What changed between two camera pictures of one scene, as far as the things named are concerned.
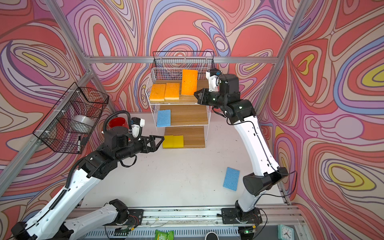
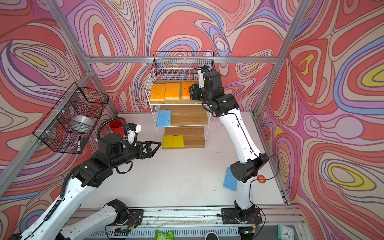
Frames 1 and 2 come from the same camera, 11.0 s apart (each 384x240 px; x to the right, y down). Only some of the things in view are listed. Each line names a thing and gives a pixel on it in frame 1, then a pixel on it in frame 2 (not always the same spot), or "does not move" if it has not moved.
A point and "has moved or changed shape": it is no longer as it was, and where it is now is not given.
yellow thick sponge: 168,142 does not move
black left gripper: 152,148 → 149,154
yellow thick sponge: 178,141 does not move
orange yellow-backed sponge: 189,82 has moved or changed shape
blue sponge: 231,179 does not move
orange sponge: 157,92 does not move
